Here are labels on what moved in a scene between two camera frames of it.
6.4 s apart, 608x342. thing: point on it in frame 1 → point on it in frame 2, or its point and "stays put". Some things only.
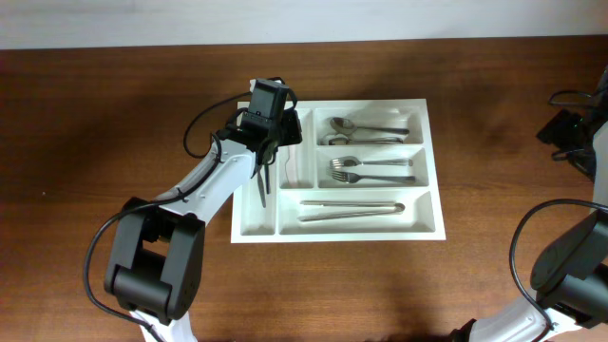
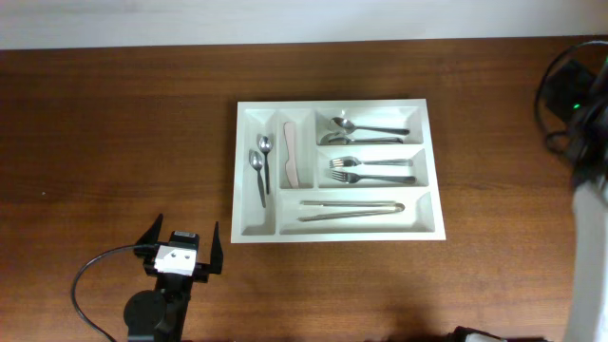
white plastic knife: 292,164 stays put
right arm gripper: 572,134 → 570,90
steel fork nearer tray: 352,161 stays put
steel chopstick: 392,207 stays put
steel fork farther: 352,178 stays put
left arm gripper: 295,132 → 201,271
